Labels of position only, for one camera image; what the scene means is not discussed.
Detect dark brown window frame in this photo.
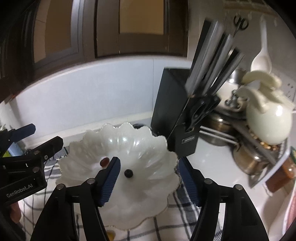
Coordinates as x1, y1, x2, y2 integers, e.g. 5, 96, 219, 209
0, 0, 189, 93

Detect steel handled knife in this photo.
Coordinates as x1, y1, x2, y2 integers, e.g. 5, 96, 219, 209
211, 47, 245, 96
185, 20, 225, 93
203, 34, 234, 95

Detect black knife block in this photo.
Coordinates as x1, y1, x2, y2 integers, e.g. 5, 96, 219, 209
150, 67, 220, 157

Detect small hanging scissors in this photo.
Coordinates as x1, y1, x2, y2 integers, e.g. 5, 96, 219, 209
232, 15, 249, 37

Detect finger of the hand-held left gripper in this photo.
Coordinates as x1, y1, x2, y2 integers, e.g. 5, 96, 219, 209
8, 123, 36, 142
27, 136, 64, 163

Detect steel pot lid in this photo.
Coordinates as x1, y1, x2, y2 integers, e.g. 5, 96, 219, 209
216, 70, 247, 112

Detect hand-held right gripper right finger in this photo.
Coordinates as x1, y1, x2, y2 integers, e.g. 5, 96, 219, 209
178, 157, 270, 241

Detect white wall socket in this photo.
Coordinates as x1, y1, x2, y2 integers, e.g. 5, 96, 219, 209
283, 76, 296, 100

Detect white ceramic kettle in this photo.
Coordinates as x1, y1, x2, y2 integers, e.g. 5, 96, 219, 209
233, 71, 293, 143

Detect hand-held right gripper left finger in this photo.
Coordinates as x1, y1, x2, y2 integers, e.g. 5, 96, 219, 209
30, 157, 121, 241

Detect person's left hand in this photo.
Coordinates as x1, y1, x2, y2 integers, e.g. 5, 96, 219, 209
10, 203, 23, 223

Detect glass jar green lid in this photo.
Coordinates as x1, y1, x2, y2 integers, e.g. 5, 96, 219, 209
266, 147, 296, 193

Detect white scalloped plate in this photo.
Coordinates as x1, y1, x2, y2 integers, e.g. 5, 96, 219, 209
55, 122, 181, 231

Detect black handled kitchen scissors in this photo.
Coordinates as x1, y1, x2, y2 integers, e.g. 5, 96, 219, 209
185, 96, 220, 132

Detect stainless steel pots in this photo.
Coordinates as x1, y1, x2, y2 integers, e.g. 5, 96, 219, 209
199, 124, 292, 188

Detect pink plastic bowl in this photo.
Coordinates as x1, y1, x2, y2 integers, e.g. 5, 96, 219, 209
283, 197, 296, 232

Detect white plastic ladle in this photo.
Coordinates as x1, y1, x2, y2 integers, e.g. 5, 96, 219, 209
250, 17, 272, 72

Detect steel pot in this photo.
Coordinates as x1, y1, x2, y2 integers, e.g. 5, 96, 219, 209
232, 144, 278, 175
200, 111, 241, 147

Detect checkered kitchen cloth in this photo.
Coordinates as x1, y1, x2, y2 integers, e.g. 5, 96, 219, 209
20, 123, 225, 241

